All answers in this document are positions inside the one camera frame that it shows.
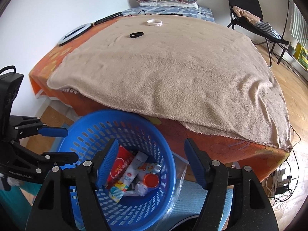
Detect white tissue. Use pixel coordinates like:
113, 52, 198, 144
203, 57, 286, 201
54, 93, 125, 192
134, 182, 148, 197

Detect striped hanging towel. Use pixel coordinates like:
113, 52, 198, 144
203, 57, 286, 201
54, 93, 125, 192
289, 0, 308, 47

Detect red rectangular box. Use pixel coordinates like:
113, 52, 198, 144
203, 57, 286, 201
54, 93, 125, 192
105, 145, 135, 189

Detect colourful snack pouch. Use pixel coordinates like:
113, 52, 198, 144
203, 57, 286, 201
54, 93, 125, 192
109, 151, 148, 203

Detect black cable on bed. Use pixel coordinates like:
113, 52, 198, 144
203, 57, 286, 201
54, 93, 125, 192
134, 9, 185, 17

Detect beige fleece blanket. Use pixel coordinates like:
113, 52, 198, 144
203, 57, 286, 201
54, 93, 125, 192
47, 15, 292, 151

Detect orange bottle cap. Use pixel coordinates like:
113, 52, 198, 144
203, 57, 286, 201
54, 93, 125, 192
143, 174, 160, 188

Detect black tripod pole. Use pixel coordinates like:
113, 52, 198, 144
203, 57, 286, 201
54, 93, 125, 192
92, 12, 123, 26

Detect black clothes rack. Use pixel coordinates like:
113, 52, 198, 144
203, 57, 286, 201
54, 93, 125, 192
278, 0, 307, 82

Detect black folding chair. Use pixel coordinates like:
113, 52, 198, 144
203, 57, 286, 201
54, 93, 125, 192
228, 0, 290, 57

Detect clothes on chair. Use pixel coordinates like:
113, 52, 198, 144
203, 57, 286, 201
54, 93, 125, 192
232, 6, 282, 40

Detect white ring light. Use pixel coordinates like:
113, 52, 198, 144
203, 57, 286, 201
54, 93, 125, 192
57, 23, 92, 46

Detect power strip with cables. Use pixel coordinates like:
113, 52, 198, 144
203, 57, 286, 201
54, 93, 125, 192
264, 125, 303, 204

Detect yellow crate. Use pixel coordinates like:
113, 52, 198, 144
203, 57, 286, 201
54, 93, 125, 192
294, 42, 308, 71

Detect blue patterned mattress sheet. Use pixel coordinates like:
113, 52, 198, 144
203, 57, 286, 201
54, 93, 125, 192
122, 6, 215, 23

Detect blue plastic waste basket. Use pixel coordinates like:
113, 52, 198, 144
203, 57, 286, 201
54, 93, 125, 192
58, 110, 176, 230

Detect teal trousers leg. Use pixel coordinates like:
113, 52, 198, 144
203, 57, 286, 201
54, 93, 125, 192
1, 178, 42, 230

